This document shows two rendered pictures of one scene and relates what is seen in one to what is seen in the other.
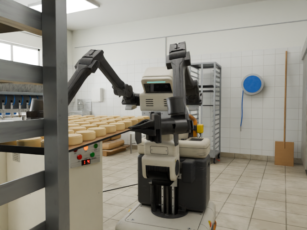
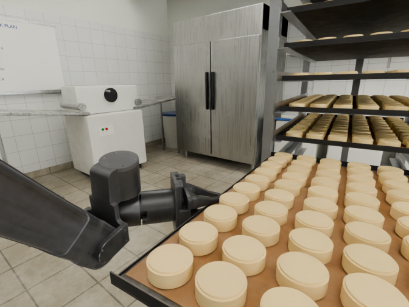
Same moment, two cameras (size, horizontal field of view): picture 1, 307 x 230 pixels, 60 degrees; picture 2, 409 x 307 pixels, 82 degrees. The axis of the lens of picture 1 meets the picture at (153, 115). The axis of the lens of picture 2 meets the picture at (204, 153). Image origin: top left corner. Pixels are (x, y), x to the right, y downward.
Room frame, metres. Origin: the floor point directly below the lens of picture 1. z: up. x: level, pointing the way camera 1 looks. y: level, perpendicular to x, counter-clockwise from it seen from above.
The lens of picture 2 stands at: (1.24, 0.12, 1.22)
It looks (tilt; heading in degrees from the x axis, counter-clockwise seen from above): 17 degrees down; 192
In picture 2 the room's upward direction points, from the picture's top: 1 degrees counter-clockwise
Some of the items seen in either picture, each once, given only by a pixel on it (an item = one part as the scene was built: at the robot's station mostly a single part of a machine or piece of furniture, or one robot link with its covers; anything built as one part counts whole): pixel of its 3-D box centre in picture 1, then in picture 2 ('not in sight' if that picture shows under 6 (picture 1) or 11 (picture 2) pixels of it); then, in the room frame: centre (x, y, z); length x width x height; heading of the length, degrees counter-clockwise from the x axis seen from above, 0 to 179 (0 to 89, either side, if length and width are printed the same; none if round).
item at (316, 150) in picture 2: not in sight; (299, 144); (-2.08, 0.75, 0.39); 0.64 x 0.54 x 0.77; 156
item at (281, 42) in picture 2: not in sight; (302, 53); (0.19, 0.30, 1.32); 0.64 x 0.03 x 0.03; 161
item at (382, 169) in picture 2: not in sight; (389, 172); (0.64, 0.44, 1.01); 0.05 x 0.05 x 0.02
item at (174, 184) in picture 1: (171, 172); not in sight; (1.80, -0.12, 0.62); 0.28 x 0.27 x 0.25; 71
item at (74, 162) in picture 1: (84, 154); not in sight; (1.68, 0.44, 0.77); 0.24 x 0.04 x 0.14; 143
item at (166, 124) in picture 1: (161, 126); (162, 205); (0.89, -0.03, 1.01); 0.07 x 0.07 x 0.10; 26
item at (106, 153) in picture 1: (97, 148); not in sight; (5.98, 1.26, 0.06); 1.20 x 0.80 x 0.11; 66
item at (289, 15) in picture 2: not in sight; (305, 27); (0.19, 0.30, 1.41); 0.64 x 0.03 x 0.03; 161
